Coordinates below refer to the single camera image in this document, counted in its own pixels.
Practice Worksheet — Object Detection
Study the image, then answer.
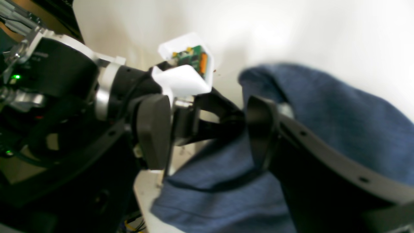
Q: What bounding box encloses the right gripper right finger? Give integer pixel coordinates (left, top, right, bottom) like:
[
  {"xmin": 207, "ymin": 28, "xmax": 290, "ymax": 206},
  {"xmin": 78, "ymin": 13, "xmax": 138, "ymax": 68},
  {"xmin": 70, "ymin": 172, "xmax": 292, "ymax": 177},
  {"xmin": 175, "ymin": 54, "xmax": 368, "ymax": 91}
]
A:
[{"xmin": 246, "ymin": 96, "xmax": 414, "ymax": 233}]

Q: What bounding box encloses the dark blue t-shirt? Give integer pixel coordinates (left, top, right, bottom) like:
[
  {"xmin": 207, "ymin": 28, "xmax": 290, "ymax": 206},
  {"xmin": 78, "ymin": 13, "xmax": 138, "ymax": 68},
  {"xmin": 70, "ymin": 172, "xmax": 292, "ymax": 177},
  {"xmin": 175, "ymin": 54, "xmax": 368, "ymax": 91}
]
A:
[{"xmin": 150, "ymin": 64, "xmax": 413, "ymax": 233}]

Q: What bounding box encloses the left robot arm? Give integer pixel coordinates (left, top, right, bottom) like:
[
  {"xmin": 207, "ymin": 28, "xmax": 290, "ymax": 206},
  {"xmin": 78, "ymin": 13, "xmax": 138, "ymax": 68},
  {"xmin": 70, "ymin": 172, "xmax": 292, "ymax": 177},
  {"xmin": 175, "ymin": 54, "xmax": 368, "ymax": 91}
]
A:
[{"xmin": 1, "ymin": 27, "xmax": 245, "ymax": 171}]

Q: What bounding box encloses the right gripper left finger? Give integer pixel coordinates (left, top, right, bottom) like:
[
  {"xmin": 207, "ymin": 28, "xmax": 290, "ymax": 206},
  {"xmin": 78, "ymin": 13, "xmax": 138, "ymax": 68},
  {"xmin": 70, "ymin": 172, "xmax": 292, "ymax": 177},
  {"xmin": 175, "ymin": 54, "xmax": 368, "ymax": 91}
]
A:
[{"xmin": 0, "ymin": 94, "xmax": 172, "ymax": 233}]

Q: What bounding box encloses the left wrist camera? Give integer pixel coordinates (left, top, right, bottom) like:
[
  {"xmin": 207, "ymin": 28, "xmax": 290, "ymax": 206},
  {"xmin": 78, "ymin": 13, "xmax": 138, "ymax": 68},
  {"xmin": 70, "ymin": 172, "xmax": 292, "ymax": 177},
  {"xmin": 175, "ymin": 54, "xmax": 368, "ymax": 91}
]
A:
[{"xmin": 151, "ymin": 32, "xmax": 214, "ymax": 98}]

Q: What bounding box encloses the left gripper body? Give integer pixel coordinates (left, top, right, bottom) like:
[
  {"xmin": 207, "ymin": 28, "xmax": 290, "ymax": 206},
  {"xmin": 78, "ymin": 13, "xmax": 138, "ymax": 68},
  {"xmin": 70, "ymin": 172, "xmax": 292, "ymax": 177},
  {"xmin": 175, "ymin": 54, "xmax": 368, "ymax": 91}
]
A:
[{"xmin": 94, "ymin": 63, "xmax": 246, "ymax": 146}]

